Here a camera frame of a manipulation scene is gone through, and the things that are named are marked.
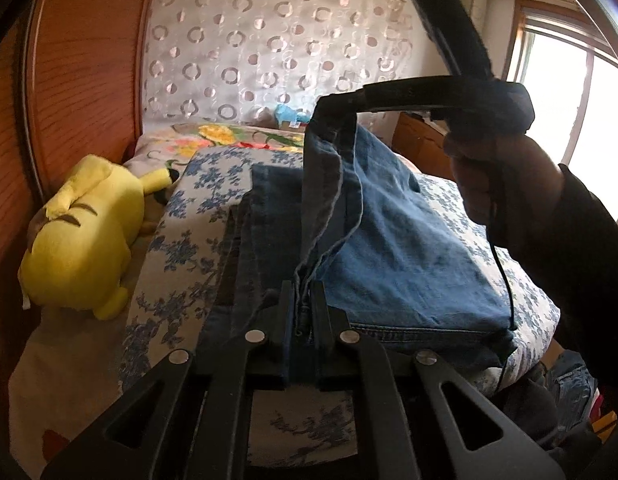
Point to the colourful floral bed blanket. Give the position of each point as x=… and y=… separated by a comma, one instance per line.
x=64, y=360

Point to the yellow plush toy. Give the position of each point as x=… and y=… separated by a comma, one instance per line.
x=84, y=245

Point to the white blue floral quilt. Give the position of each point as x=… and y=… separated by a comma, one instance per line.
x=194, y=240

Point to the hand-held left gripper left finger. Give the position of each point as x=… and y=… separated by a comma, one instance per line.
x=285, y=345

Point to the circle patterned sheer curtain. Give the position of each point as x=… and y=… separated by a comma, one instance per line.
x=269, y=45

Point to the wooden framed window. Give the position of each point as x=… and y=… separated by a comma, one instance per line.
x=569, y=85

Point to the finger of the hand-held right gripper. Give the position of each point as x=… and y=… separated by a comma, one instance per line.
x=339, y=104

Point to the crumpled blue denim garment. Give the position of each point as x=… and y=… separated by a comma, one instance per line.
x=571, y=385

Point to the blue denim pants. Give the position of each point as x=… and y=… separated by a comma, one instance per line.
x=399, y=250

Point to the wooden side cabinet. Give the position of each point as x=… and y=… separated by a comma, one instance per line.
x=419, y=142

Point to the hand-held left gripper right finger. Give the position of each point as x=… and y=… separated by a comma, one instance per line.
x=323, y=345

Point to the person's right hand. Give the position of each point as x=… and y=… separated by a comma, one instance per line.
x=519, y=185

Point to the person's right forearm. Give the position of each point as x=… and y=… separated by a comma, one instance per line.
x=579, y=270

